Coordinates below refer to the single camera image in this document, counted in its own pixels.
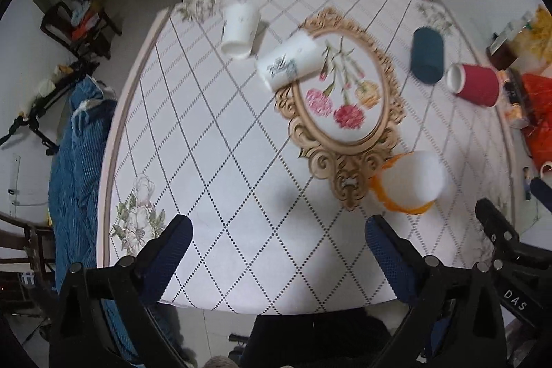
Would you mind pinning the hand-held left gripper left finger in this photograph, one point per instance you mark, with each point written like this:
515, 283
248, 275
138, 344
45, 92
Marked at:
169, 252

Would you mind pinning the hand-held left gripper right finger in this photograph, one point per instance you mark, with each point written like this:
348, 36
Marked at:
388, 252

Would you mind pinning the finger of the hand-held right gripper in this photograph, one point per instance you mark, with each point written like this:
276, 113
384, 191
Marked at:
496, 221
544, 192

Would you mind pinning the orange and white cup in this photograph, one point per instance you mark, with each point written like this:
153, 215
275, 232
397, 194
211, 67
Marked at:
412, 180

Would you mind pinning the red cup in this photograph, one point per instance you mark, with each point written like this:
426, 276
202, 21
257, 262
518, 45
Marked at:
478, 85

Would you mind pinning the dark teal cup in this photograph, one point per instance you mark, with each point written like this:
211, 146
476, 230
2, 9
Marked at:
427, 54

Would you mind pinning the white cup with blue print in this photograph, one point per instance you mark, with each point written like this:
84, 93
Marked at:
290, 59

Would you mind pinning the plain white paper cup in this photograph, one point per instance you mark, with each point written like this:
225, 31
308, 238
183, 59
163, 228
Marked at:
239, 27

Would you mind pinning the white mug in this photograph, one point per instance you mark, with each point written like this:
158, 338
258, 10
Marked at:
547, 170

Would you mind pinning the orange plastic bag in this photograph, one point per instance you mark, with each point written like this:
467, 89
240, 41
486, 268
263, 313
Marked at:
539, 113

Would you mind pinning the floral checked tablecloth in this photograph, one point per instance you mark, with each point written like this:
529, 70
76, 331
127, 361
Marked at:
224, 161

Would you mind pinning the blue blanket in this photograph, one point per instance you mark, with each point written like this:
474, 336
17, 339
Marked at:
73, 178

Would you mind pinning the brown box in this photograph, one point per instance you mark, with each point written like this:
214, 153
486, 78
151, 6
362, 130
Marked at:
502, 54

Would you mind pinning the yellow packet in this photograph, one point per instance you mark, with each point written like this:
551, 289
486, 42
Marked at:
540, 36

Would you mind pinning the black tripod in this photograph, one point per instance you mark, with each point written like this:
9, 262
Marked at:
43, 103

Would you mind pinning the dark wooden chair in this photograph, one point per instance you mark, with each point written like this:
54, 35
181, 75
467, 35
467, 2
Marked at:
101, 29

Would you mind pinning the pile of clothes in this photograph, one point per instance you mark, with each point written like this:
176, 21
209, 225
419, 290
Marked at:
84, 16

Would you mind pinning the dark wooden frame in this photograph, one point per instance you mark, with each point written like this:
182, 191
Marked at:
26, 251

